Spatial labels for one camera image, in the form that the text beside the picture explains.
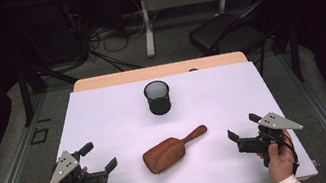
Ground bundle of floor cables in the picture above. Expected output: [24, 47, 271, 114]
[60, 0, 154, 81]

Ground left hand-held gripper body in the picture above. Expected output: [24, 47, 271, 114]
[42, 144, 111, 183]

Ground person's right hand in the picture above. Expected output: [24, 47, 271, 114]
[253, 129, 301, 183]

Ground black mesh cup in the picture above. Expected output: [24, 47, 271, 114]
[141, 77, 175, 118]

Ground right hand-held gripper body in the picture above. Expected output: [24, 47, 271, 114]
[232, 106, 310, 173]

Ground black metal stand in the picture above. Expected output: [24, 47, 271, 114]
[284, 21, 306, 84]
[13, 57, 87, 128]

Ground black folding chair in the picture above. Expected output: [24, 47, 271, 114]
[182, 0, 303, 88]

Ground white table sheet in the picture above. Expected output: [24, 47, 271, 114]
[22, 52, 320, 183]

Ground white-legged desk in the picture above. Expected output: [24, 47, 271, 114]
[117, 0, 279, 62]

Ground brown wooden hairbrush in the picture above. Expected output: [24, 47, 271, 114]
[137, 123, 214, 177]

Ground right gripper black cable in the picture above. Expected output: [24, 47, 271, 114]
[279, 128, 302, 177]

